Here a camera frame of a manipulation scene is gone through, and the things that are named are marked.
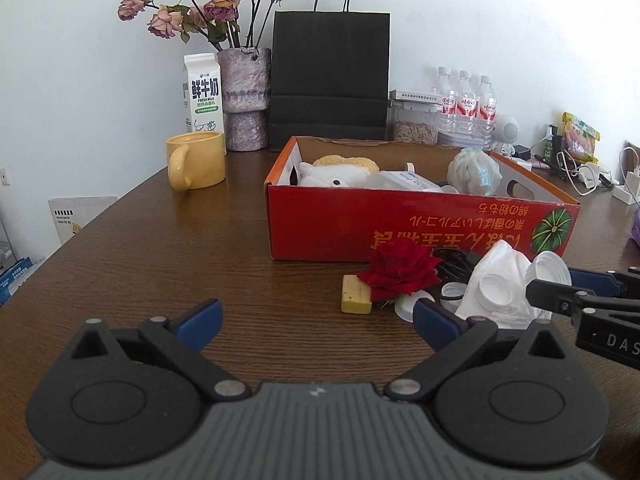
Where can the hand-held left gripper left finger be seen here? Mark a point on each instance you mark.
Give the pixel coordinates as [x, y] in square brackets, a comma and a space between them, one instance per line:
[200, 322]

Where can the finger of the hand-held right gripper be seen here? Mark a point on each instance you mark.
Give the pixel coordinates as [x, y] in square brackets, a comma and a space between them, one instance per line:
[595, 280]
[555, 295]

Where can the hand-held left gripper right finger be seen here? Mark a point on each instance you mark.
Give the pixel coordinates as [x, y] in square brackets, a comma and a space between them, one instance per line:
[435, 325]

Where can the large white bottle cap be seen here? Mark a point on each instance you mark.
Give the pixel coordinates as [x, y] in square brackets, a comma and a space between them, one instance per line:
[547, 267]

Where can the white plastic lid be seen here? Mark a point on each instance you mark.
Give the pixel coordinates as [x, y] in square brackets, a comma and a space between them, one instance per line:
[407, 307]

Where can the purple knitted pouch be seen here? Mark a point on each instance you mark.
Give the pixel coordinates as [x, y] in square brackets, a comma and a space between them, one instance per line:
[636, 227]

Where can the red artificial rose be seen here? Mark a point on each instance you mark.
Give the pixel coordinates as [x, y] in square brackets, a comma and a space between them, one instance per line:
[400, 267]

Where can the red cardboard box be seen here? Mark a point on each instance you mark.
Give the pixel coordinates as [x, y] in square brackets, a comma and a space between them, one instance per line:
[400, 225]

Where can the white plastic bag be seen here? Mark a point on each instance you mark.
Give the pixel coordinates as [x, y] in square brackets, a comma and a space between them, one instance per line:
[472, 172]

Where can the clear plastic container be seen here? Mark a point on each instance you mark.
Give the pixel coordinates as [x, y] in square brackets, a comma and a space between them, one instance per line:
[400, 181]

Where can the white yellow plush toy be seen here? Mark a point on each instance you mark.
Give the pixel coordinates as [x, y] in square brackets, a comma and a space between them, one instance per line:
[330, 174]

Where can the yellow snack packet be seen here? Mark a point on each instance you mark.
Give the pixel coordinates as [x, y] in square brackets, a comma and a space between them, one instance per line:
[580, 137]

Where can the small green label bottle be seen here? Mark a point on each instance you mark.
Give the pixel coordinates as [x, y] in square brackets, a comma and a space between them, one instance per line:
[550, 142]

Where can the white paper leaflet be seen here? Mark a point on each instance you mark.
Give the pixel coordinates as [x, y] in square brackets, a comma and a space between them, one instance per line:
[80, 215]

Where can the yellow mug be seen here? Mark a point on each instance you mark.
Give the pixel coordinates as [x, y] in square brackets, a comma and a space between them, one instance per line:
[200, 160]

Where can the white robot figure speaker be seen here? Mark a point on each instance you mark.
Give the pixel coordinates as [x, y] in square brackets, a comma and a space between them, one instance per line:
[506, 130]

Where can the blue booklet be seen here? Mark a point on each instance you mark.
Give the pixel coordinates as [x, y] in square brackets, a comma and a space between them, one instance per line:
[15, 280]

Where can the clear jar of seeds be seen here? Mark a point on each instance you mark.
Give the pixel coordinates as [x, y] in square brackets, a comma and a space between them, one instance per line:
[412, 130]

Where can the purple mottled vase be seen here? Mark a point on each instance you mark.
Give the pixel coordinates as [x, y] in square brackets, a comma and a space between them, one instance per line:
[245, 100]

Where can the white green milk carton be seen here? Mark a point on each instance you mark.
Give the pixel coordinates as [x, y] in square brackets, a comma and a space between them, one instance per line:
[204, 95]

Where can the white red flat box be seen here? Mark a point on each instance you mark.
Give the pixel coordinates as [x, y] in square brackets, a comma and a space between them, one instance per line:
[415, 96]

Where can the black paper bag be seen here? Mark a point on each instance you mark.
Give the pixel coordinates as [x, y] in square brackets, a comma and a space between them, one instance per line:
[330, 75]

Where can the white wall charger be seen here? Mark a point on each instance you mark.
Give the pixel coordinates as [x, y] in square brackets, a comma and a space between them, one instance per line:
[631, 182]

